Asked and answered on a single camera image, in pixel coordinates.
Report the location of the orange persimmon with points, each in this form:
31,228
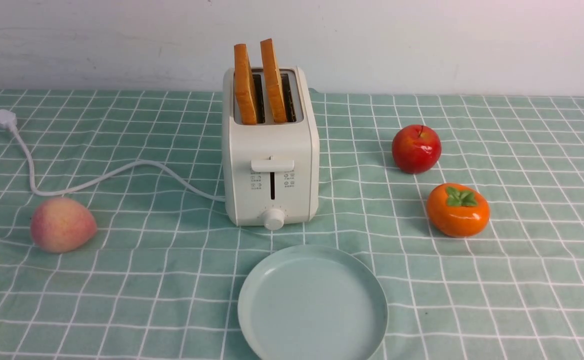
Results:
457,211

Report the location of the toasted bread slice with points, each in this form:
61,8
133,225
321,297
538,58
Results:
244,87
273,81

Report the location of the white two-slot toaster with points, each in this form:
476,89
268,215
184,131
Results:
271,169

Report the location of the green checkered tablecloth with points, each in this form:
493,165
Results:
161,278

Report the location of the light green round plate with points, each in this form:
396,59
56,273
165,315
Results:
312,302

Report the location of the red apple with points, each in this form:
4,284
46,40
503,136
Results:
416,148

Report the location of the pink peach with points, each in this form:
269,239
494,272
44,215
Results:
62,224

